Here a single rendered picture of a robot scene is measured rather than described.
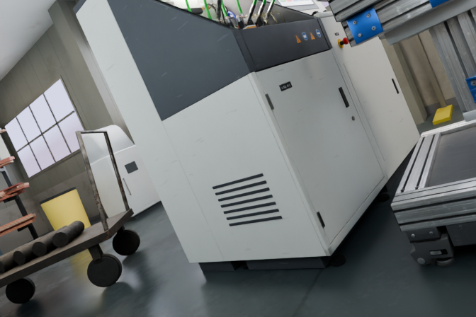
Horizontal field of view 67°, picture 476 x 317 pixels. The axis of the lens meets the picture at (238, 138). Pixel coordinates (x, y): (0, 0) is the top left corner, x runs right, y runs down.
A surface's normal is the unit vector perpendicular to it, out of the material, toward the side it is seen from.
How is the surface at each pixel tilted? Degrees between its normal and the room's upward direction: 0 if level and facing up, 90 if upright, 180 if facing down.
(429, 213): 90
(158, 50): 90
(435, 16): 90
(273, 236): 90
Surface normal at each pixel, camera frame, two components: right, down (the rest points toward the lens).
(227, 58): -0.61, 0.31
